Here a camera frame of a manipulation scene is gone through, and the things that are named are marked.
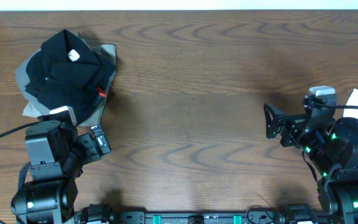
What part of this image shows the black polo shirt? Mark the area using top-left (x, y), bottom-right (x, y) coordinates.
top-left (25, 29), bottom-right (116, 124)

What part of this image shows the grey folded garment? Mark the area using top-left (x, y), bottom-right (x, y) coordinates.
top-left (15, 49), bottom-right (40, 102)

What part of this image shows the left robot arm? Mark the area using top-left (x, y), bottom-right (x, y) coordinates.
top-left (11, 113), bottom-right (111, 223)

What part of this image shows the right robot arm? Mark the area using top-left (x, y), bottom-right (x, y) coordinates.
top-left (264, 93), bottom-right (358, 223)

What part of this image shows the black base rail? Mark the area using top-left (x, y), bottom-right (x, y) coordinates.
top-left (73, 203), bottom-right (326, 224)

